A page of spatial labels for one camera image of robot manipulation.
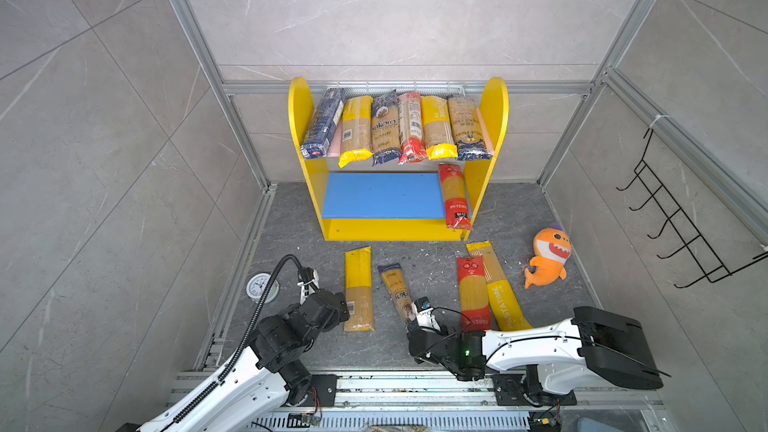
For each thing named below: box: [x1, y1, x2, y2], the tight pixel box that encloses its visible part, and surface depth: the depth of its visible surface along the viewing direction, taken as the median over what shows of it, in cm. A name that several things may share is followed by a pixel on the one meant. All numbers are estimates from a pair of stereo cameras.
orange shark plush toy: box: [525, 223, 572, 289], surface depth 94 cm
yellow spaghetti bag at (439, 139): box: [420, 96, 458, 160], surface depth 74 cm
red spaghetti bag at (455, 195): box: [438, 163, 473, 231], surface depth 97 cm
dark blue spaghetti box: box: [300, 88, 346, 159], surface depth 74 cm
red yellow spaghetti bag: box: [456, 256, 491, 333], surface depth 90 cm
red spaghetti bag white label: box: [398, 92, 427, 165], surface depth 72 cm
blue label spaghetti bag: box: [372, 89, 402, 166], surface depth 74 cm
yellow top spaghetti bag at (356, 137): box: [338, 96, 374, 168], surface depth 74 cm
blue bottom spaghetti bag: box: [448, 96, 493, 161], surface depth 74 cm
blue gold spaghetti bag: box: [377, 262, 413, 324], surface depth 90 cm
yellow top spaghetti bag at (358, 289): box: [344, 246, 375, 332], surface depth 91 cm
